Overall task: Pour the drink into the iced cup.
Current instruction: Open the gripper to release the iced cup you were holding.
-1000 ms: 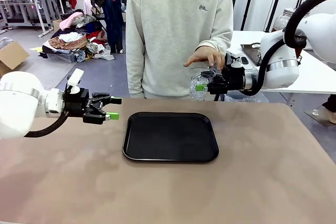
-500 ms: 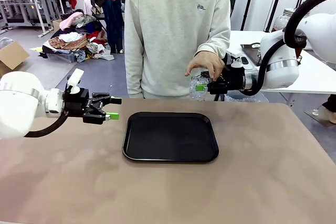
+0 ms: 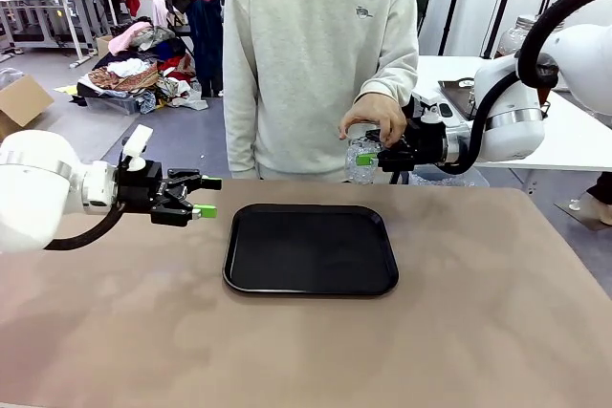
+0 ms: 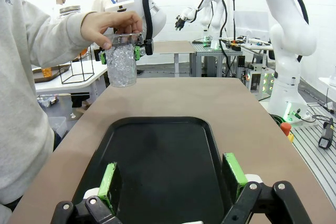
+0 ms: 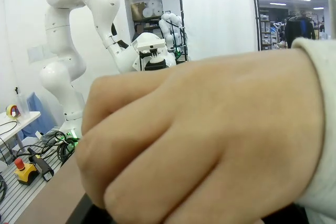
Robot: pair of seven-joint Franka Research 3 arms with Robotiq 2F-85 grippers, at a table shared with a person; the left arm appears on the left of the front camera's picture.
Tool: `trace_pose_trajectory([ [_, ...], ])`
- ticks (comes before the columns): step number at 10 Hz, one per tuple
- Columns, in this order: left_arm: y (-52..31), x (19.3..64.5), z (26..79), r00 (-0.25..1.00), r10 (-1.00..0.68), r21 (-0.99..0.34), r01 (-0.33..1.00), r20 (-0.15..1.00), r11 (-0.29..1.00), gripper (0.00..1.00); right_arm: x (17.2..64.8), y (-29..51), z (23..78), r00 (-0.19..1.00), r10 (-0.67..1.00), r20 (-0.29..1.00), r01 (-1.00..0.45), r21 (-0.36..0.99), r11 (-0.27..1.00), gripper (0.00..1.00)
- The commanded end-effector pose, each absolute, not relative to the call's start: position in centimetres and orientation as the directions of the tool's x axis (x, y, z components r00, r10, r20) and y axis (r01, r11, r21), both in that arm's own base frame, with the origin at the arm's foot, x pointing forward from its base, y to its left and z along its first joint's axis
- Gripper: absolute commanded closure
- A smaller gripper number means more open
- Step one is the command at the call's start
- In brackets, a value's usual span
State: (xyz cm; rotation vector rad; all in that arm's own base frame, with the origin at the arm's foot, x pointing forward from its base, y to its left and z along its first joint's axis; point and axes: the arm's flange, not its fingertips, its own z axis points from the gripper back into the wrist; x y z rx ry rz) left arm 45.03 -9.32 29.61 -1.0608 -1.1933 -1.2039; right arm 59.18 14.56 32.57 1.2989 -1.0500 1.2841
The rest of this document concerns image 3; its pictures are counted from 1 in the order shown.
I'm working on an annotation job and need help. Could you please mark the glass tea dispenser jar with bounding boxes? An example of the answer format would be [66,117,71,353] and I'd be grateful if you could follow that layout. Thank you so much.
[493,14,568,99]

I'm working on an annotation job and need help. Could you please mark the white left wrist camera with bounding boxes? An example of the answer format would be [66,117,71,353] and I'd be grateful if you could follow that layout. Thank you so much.
[119,123,155,171]

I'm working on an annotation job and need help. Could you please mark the dark metal handled tray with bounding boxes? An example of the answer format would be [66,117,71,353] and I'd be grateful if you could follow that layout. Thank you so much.
[437,77,479,120]

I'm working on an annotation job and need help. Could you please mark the grey background workbench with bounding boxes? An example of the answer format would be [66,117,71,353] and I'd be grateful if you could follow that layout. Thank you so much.
[0,0,120,68]

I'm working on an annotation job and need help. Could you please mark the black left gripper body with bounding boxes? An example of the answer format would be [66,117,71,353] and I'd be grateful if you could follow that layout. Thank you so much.
[116,161,166,214]

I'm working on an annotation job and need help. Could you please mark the black plastic serving tray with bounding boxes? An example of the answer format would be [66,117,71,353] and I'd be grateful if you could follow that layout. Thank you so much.
[222,204,400,297]

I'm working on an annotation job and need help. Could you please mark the pile of mixed clothes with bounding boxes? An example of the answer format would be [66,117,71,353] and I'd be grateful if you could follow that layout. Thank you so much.
[71,20,209,116]

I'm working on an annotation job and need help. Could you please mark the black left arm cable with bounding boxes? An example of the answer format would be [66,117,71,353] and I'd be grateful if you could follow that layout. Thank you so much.
[42,201,126,252]

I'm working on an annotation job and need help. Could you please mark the person in pink top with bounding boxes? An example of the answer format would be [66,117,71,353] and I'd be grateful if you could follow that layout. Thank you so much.
[162,0,240,98]

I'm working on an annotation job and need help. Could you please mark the person's left forearm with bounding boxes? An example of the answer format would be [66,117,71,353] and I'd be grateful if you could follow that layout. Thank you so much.
[355,42,421,104]

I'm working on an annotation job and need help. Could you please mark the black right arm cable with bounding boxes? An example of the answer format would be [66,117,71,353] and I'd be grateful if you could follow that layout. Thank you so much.
[438,0,612,176]

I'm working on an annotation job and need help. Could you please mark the person's left hand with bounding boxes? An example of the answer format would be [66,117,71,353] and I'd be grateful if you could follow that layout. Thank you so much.
[339,93,408,150]

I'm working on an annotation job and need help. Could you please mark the person's right forearm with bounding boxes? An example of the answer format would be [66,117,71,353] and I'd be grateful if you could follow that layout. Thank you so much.
[222,68,263,181]

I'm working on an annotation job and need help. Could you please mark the short clear iced cup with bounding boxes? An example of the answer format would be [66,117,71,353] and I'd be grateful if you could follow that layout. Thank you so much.
[344,122,384,185]

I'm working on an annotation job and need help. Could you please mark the person in cream sweatshirt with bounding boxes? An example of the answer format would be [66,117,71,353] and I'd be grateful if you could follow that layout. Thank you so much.
[222,0,421,183]

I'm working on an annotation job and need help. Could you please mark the beige shoe of bystander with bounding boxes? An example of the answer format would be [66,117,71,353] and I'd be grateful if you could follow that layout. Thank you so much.
[567,189,612,227]

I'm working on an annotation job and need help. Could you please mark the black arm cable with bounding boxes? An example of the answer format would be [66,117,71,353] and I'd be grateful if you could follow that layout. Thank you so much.
[42,201,126,252]
[438,0,612,176]

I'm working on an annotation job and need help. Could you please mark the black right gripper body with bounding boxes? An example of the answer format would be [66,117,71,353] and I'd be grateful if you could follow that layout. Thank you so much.
[377,122,448,173]

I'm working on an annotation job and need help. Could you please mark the clear plastic ice bin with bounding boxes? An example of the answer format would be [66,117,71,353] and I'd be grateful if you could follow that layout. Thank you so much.
[407,172,491,188]

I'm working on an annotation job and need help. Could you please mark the brown cardboard box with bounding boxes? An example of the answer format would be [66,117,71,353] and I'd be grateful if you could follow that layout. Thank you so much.
[0,74,55,140]

